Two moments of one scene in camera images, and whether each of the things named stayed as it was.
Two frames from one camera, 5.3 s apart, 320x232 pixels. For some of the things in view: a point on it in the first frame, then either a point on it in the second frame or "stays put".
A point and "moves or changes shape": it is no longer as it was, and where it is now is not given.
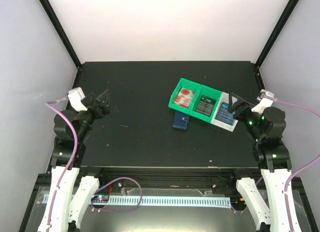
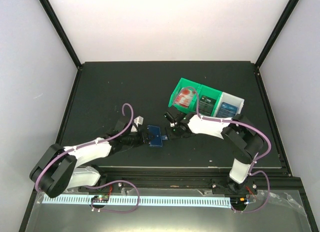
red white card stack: [185, 97] stays put
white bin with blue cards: [222, 117] stays put
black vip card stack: [205, 105] stays put
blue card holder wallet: [181, 120] moves or changes shape
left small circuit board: [100, 198] stays put
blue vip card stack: [224, 115] stays put
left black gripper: [105, 108] -> [142, 138]
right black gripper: [245, 105] -> [171, 137]
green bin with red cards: [184, 95] stays put
